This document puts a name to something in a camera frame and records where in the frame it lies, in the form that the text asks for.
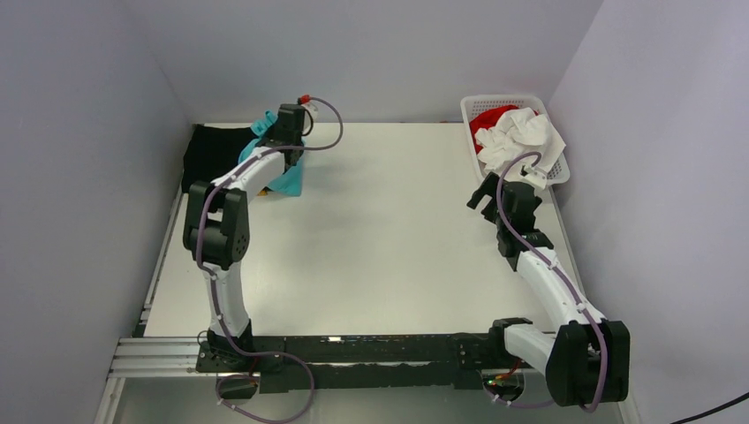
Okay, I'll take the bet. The turquoise t shirt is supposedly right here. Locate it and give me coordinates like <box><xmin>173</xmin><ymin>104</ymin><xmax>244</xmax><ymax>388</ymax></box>
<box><xmin>238</xmin><ymin>110</ymin><xmax>303</xmax><ymax>197</ymax></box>

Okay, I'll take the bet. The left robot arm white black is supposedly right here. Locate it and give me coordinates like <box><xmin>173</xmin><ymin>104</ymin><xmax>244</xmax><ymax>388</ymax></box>
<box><xmin>183</xmin><ymin>103</ymin><xmax>310</xmax><ymax>372</ymax></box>

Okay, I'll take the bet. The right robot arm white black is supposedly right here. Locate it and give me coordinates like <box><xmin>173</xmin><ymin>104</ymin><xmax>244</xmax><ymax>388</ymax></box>
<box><xmin>467</xmin><ymin>172</ymin><xmax>631</xmax><ymax>409</ymax></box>

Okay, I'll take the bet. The white plastic laundry basket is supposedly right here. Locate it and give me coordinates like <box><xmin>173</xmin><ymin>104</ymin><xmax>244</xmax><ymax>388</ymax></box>
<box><xmin>459</xmin><ymin>94</ymin><xmax>571</xmax><ymax>186</ymax></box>

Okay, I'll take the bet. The white t shirt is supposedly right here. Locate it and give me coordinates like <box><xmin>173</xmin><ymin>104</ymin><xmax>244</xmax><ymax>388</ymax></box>
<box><xmin>476</xmin><ymin>107</ymin><xmax>566</xmax><ymax>173</ymax></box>

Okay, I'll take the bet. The red t shirt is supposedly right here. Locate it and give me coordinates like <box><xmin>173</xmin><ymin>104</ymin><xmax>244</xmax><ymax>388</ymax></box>
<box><xmin>469</xmin><ymin>104</ymin><xmax>518</xmax><ymax>154</ymax></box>

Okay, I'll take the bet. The folded black t shirt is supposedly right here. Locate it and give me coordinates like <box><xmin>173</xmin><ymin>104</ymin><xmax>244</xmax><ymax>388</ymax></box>
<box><xmin>181</xmin><ymin>125</ymin><xmax>258</xmax><ymax>193</ymax></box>

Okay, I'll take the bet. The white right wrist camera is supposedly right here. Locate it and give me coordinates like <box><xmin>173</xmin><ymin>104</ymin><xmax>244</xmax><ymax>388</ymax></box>
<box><xmin>519</xmin><ymin>166</ymin><xmax>549</xmax><ymax>191</ymax></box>

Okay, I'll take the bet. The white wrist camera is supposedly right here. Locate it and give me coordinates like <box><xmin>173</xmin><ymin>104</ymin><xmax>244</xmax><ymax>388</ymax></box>
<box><xmin>519</xmin><ymin>166</ymin><xmax>549</xmax><ymax>191</ymax></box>
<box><xmin>297</xmin><ymin>95</ymin><xmax>319</xmax><ymax>116</ymax></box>

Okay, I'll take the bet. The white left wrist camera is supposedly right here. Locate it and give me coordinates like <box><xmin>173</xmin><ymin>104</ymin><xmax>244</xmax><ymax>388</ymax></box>
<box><xmin>297</xmin><ymin>95</ymin><xmax>319</xmax><ymax>116</ymax></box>

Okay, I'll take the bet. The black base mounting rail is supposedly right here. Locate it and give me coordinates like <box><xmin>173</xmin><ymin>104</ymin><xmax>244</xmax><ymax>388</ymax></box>
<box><xmin>195</xmin><ymin>332</ymin><xmax>526</xmax><ymax>400</ymax></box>

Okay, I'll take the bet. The aluminium table frame rail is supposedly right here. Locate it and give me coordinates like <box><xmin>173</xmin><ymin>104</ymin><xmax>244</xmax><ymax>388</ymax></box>
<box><xmin>94</xmin><ymin>189</ymin><xmax>197</xmax><ymax>423</ymax></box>

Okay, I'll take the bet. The black cable bottom right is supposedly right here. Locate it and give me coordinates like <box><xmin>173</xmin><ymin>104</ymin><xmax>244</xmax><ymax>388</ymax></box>
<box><xmin>670</xmin><ymin>391</ymin><xmax>749</xmax><ymax>424</ymax></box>

